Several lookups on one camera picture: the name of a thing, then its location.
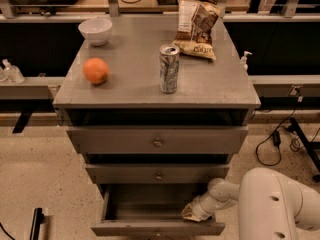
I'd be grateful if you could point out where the orange fruit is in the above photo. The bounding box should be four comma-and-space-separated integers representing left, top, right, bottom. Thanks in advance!
83, 58, 110, 84

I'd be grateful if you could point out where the grey middle drawer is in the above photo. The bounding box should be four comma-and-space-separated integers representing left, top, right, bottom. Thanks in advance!
85, 164, 229, 184

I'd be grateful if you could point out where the silver drink can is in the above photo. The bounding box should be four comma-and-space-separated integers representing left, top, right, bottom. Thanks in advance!
159, 44, 180, 94

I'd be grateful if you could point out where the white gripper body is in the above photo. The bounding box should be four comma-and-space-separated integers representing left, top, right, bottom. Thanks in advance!
191, 194, 214, 221

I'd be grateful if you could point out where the grey bottom drawer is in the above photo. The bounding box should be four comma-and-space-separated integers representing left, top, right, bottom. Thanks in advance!
91, 183, 225, 237

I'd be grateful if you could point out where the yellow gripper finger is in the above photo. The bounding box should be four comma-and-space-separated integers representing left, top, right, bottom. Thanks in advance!
181, 203, 201, 222

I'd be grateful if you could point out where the black bar on floor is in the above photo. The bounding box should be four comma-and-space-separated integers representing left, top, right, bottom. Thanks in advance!
29, 208, 44, 240

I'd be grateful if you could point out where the brown chip bag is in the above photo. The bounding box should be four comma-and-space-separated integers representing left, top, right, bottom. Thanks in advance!
173, 0, 221, 61

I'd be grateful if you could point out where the black floor cable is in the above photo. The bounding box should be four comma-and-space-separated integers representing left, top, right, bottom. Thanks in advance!
255, 97, 320, 167

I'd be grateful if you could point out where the black stand leg right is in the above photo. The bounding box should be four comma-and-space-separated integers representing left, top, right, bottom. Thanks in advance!
289, 118, 320, 183

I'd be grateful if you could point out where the white bowl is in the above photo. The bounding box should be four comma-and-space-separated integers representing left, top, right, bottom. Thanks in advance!
78, 18, 113, 46

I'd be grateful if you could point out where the white pump bottle right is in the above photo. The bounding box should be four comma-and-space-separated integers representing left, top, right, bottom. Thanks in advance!
240, 51, 252, 71

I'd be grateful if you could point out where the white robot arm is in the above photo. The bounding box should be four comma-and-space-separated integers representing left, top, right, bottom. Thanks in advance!
182, 168, 320, 240

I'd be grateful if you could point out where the clear sanitizer bottle left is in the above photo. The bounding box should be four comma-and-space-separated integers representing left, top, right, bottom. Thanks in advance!
2, 59, 25, 84

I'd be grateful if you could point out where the grey drawer cabinet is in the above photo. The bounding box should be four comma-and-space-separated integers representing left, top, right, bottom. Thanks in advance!
53, 14, 262, 202

